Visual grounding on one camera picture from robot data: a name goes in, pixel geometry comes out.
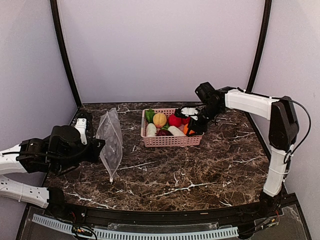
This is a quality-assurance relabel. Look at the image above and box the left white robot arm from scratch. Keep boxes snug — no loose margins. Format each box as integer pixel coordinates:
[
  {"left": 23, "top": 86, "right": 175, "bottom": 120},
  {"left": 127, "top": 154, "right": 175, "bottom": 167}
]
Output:
[{"left": 0, "top": 137, "right": 105, "bottom": 218}]

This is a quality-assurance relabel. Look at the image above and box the clear zip top bag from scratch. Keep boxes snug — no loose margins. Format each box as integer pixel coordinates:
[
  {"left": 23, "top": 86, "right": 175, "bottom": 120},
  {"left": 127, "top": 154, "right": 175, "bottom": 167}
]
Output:
[{"left": 96, "top": 107, "right": 123, "bottom": 183}]

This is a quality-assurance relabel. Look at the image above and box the black frame post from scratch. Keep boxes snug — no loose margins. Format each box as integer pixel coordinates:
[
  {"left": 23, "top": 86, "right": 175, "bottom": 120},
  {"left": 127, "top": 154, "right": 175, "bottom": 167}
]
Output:
[
  {"left": 245, "top": 0, "right": 273, "bottom": 93},
  {"left": 49, "top": 0, "right": 82, "bottom": 109}
]

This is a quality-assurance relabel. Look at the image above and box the red tomato toy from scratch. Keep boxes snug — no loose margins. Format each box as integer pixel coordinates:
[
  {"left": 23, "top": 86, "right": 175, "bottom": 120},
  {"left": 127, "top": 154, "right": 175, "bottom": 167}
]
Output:
[{"left": 167, "top": 114, "right": 182, "bottom": 128}]

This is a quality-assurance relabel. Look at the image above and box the right black frame post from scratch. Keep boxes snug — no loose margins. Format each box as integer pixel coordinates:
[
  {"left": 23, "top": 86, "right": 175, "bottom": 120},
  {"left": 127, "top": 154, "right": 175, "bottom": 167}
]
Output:
[{"left": 245, "top": 0, "right": 273, "bottom": 93}]

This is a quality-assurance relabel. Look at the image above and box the pink plastic basket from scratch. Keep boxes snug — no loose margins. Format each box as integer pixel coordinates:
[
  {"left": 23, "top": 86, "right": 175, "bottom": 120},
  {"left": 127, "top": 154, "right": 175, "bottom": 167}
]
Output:
[{"left": 140, "top": 109, "right": 203, "bottom": 148}]

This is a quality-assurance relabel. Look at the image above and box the dark purple fruit toy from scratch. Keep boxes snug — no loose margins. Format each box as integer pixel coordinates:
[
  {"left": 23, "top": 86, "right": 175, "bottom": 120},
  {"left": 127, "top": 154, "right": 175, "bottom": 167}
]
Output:
[{"left": 156, "top": 129, "right": 173, "bottom": 137}]

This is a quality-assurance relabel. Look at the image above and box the red apple toy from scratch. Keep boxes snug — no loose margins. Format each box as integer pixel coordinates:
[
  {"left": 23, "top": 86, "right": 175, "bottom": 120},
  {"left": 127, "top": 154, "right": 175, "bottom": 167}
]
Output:
[{"left": 181, "top": 117, "right": 191, "bottom": 125}]

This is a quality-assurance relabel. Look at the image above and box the left black frame post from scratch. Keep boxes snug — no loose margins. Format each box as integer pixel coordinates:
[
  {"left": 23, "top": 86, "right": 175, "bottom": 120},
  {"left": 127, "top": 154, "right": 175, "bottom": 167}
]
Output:
[{"left": 49, "top": 0, "right": 82, "bottom": 109}]

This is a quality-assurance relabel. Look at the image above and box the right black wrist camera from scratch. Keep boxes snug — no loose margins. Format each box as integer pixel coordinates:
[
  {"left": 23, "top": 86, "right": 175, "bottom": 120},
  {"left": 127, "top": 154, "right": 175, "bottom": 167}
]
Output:
[{"left": 195, "top": 82, "right": 215, "bottom": 104}]

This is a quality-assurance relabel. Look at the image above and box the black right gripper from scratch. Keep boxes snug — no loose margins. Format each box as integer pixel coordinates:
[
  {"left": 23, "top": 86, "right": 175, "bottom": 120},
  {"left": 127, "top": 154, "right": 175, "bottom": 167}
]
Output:
[{"left": 186, "top": 102, "right": 224, "bottom": 136}]

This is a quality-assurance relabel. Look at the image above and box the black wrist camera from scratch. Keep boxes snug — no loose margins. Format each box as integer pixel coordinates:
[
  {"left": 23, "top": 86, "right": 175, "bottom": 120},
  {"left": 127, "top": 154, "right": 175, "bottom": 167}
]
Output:
[
  {"left": 48, "top": 125, "right": 81, "bottom": 153},
  {"left": 195, "top": 82, "right": 215, "bottom": 104}
]

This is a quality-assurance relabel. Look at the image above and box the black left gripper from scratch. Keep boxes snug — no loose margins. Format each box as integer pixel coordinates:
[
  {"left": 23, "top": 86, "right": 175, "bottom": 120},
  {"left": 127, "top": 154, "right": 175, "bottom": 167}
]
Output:
[{"left": 54, "top": 137, "right": 106, "bottom": 173}]

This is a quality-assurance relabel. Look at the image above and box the white radish with green leaf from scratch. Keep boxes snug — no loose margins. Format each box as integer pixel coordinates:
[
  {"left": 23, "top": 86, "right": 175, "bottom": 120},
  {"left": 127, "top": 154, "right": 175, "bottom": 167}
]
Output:
[{"left": 144, "top": 108, "right": 157, "bottom": 137}]

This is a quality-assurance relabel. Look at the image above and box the white radish toy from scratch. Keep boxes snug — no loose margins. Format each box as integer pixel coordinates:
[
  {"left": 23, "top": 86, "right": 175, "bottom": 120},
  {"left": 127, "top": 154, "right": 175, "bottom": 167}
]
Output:
[{"left": 167, "top": 125, "right": 186, "bottom": 137}]

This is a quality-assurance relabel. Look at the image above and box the yellow peach toy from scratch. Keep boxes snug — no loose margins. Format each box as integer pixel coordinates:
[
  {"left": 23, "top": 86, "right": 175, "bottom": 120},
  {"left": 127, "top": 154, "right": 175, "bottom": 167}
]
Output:
[{"left": 152, "top": 112, "right": 167, "bottom": 129}]

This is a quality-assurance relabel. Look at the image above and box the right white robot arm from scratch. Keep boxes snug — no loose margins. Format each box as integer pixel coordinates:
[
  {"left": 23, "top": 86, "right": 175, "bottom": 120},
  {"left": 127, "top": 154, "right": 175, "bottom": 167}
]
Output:
[{"left": 180, "top": 82, "right": 299, "bottom": 197}]

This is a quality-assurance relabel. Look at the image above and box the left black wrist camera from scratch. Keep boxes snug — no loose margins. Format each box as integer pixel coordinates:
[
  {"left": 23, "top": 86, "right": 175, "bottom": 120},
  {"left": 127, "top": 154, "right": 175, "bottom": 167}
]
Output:
[{"left": 48, "top": 125, "right": 81, "bottom": 153}]

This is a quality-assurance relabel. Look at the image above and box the orange tangerine toy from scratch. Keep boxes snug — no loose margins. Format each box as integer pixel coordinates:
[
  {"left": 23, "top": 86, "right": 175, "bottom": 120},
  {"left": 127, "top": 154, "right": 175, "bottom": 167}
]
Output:
[{"left": 183, "top": 124, "right": 195, "bottom": 135}]

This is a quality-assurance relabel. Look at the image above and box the white slotted cable duct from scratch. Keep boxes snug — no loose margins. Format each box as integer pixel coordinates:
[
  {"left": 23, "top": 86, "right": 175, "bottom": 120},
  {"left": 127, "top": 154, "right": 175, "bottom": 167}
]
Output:
[{"left": 31, "top": 214, "right": 239, "bottom": 240}]

